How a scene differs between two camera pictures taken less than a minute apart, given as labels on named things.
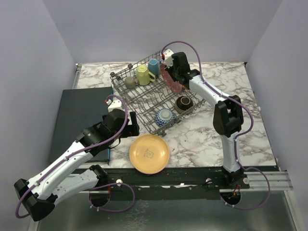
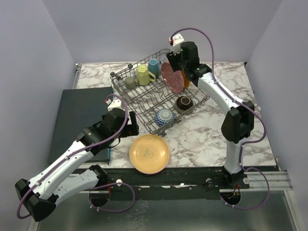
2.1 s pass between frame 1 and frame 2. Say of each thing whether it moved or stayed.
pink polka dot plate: stayed
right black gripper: moved
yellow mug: stayed
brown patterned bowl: stayed
